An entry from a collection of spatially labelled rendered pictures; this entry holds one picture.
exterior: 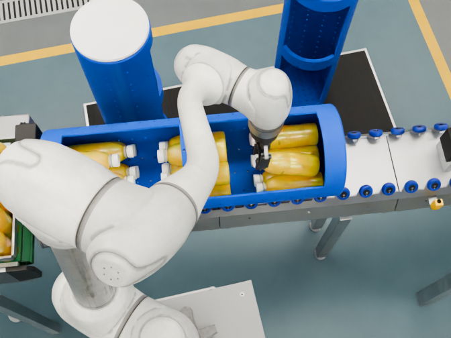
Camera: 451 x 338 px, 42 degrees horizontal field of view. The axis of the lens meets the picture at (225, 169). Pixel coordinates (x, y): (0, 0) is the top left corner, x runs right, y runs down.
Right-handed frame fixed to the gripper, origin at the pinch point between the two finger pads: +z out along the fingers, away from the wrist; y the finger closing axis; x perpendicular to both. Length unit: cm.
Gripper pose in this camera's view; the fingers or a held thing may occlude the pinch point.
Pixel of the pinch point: (260, 156)
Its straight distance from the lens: 165.4
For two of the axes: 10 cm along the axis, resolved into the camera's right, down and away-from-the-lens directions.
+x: -9.9, 0.9, -0.5
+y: -1.0, -9.2, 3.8
